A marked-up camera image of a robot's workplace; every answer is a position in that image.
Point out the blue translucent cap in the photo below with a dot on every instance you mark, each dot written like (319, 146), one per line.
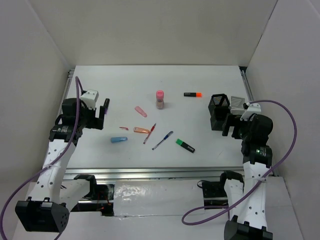
(118, 139)

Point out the white mesh container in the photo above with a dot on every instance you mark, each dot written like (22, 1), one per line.
(237, 103)

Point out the blue pen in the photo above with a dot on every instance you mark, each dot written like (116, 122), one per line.
(166, 136)

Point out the green capped black highlighter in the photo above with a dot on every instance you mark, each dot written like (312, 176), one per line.
(185, 145)

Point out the red pen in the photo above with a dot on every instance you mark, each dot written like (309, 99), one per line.
(151, 130)

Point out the pink translucent cap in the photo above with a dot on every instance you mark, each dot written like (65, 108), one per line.
(141, 111)

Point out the black mesh pen holder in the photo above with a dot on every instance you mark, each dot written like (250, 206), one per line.
(219, 107)

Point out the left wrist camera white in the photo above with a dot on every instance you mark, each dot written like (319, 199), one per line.
(90, 98)

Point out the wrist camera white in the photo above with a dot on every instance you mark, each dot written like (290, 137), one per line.
(90, 98)
(251, 110)

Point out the pink capped clear bottle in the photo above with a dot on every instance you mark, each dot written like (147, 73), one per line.
(160, 99)

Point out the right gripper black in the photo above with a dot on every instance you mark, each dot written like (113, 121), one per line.
(250, 120)

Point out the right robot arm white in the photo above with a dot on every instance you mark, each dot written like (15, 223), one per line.
(246, 194)

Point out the orange capped black highlighter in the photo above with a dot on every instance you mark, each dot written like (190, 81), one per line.
(192, 94)

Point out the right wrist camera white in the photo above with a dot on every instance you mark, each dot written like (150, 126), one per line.
(251, 110)

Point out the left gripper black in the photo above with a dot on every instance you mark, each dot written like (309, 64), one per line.
(96, 122)

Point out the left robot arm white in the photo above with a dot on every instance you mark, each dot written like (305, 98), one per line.
(48, 206)

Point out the orange translucent cap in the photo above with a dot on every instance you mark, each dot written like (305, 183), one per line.
(141, 130)

